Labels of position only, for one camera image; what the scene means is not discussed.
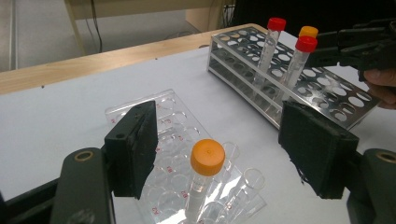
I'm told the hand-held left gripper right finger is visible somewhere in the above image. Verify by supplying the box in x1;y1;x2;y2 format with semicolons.
277;100;360;200

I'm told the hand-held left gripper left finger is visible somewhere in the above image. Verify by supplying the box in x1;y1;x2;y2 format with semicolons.
104;100;159;200

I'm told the orange cap test tube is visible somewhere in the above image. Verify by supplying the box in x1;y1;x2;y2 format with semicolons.
185;138;226;224
298;25;319;40

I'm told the red cap test tube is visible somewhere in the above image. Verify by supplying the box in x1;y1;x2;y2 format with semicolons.
277;35;318;105
252;17;288;94

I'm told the metal test tube rack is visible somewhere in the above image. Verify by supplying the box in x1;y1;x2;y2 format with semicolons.
206;26;382;130

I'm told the clear plastic tube rack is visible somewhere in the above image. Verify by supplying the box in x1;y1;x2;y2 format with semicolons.
105;89;268;224

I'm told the black curtain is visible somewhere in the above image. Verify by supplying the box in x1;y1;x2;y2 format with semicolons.
233;0;396;36

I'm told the wooden table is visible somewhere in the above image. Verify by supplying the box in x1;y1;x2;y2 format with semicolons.
0;22;269;96

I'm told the beige wooden furniture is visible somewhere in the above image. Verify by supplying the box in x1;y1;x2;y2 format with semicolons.
64;0;234;56

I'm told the black hanging cable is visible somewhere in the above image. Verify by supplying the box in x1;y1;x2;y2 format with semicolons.
89;0;105;54

